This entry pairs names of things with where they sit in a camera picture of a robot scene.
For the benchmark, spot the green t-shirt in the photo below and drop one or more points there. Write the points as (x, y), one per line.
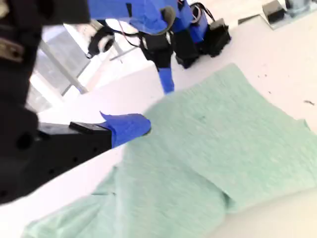
(198, 148)

